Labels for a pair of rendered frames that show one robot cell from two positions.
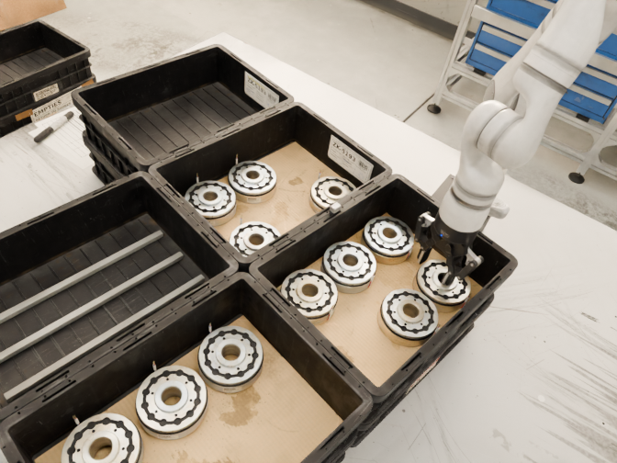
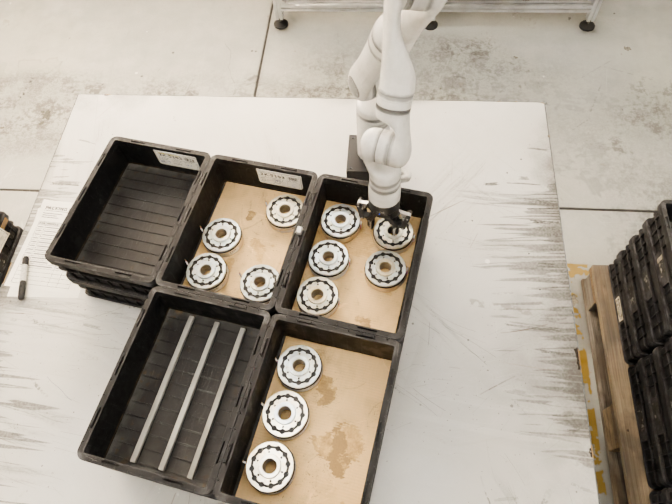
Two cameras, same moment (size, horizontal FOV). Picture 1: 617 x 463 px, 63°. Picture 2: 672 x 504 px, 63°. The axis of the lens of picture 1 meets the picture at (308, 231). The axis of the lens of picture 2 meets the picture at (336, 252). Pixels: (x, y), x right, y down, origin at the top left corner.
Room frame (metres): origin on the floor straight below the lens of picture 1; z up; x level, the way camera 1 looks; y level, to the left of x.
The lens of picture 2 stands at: (-0.02, 0.10, 2.08)
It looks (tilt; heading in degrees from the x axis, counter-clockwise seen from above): 61 degrees down; 342
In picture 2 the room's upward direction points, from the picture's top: 7 degrees counter-clockwise
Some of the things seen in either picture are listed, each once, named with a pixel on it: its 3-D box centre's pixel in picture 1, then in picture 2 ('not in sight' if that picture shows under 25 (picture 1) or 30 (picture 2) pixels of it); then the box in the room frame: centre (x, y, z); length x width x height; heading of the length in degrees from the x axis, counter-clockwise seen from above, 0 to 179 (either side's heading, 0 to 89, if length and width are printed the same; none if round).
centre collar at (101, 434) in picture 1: (100, 448); (269, 466); (0.21, 0.23, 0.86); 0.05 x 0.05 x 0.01
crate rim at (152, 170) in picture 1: (274, 174); (241, 228); (0.75, 0.09, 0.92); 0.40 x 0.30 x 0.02; 141
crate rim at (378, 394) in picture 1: (387, 268); (357, 251); (0.56, -0.15, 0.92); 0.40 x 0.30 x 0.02; 141
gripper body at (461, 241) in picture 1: (453, 231); (384, 204); (0.62, -0.25, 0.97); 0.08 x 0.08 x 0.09
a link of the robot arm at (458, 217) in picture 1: (474, 198); (387, 180); (0.64, -0.26, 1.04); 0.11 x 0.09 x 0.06; 136
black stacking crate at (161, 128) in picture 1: (188, 118); (139, 216); (0.94, 0.32, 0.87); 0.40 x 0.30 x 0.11; 141
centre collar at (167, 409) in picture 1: (171, 396); (284, 413); (0.29, 0.16, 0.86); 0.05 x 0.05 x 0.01
